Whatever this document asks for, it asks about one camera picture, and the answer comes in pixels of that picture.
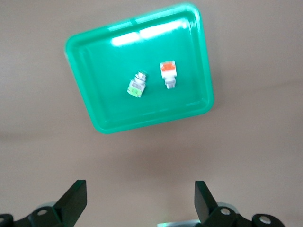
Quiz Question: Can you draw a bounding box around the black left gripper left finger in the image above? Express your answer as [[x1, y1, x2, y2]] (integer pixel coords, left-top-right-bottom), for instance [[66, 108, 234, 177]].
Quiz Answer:
[[0, 179, 88, 227]]

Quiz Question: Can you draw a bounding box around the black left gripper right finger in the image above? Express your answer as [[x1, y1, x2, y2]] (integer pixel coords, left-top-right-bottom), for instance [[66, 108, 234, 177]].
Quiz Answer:
[[194, 181, 285, 227]]

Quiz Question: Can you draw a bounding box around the white button green block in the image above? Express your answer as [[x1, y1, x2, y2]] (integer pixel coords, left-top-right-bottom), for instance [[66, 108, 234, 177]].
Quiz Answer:
[[126, 70, 148, 99]]

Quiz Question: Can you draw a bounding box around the white button orange block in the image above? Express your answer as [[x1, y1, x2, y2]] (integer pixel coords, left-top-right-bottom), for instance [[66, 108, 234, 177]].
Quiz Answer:
[[159, 60, 178, 90]]

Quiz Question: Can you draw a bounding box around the brown table cover mat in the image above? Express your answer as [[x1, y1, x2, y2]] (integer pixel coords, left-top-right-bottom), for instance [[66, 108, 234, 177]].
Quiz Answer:
[[0, 0, 303, 227]]

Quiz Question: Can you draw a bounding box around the green plastic tray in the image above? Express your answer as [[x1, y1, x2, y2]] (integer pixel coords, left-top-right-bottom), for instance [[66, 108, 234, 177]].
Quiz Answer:
[[64, 2, 215, 135]]

